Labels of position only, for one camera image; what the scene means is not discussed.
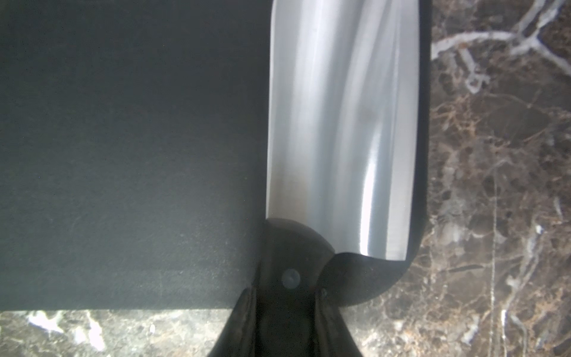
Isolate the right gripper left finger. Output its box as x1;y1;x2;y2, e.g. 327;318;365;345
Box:
208;287;257;357

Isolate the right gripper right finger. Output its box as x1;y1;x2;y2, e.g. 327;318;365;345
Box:
313;289;362;357

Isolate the cleaver knife black handle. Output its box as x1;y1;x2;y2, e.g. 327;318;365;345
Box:
253;0;421;357

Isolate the black cutting board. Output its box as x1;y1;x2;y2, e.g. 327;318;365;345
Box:
0;0;433;312

